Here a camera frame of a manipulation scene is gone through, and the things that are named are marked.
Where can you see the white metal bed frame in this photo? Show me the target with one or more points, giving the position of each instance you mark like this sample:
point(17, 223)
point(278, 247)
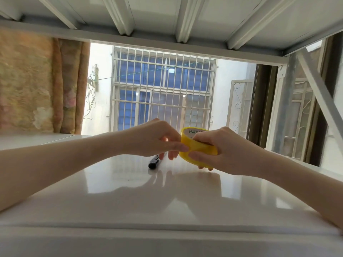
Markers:
point(171, 26)

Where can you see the dark open window frame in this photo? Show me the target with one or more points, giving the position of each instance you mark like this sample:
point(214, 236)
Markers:
point(297, 109)

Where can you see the person's left thumb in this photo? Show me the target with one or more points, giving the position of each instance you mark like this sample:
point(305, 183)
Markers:
point(175, 146)

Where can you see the person's right thumb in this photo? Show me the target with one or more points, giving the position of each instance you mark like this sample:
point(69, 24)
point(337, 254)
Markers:
point(202, 137)

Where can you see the yellow tape roll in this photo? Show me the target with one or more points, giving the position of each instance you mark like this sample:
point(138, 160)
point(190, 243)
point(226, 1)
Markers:
point(195, 147)

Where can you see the person's left hand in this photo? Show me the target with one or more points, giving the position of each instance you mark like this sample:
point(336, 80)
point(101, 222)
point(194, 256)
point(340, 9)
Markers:
point(152, 139)

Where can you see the person's right forearm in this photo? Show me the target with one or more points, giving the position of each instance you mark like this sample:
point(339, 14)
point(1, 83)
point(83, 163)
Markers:
point(302, 184)

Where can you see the person's left forearm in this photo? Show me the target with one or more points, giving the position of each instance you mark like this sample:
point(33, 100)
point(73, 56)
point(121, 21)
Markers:
point(59, 168)

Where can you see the floral beige curtain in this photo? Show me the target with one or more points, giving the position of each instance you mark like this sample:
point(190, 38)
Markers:
point(40, 85)

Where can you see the barred window grille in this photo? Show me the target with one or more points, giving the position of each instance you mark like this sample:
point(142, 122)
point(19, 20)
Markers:
point(163, 85)

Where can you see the person's right hand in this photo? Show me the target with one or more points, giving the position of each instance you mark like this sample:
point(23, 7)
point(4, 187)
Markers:
point(230, 152)

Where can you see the white ornate window shutter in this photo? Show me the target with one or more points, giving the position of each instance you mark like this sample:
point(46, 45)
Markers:
point(239, 107)

